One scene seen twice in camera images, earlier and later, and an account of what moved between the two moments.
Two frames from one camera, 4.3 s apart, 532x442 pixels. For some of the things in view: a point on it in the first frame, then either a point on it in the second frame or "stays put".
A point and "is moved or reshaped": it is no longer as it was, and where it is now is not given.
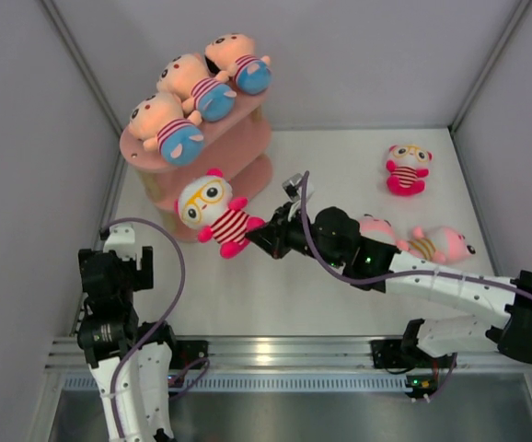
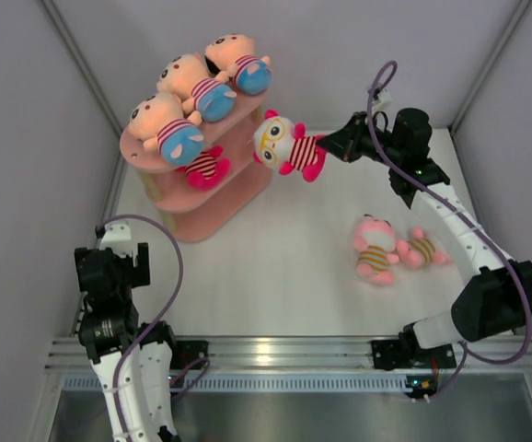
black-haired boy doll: x=233 y=56 stays put
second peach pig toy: x=159 y=120 stays put
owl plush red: x=408 y=167 is moved or reshaped
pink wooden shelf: x=237 y=145 stays put
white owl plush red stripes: x=205 y=201 to x=208 y=170
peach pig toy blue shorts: x=190 y=79 stays put
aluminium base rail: x=333 y=353 stays put
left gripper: x=142 y=277 stays put
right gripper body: x=288 y=232 to x=360 y=139
